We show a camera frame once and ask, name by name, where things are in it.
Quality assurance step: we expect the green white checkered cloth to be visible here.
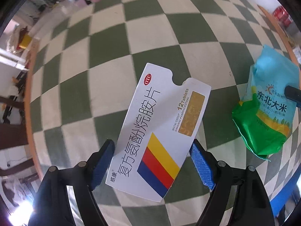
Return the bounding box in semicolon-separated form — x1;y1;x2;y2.
24;0;301;226

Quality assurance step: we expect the white medicine tablet box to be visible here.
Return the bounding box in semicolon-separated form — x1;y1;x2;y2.
106;63;211;202

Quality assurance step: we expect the blue green rice bag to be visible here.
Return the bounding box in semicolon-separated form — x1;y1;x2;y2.
232;45;299;160

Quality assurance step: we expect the dark wooden shelf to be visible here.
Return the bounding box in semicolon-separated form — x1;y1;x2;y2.
1;95;34;177

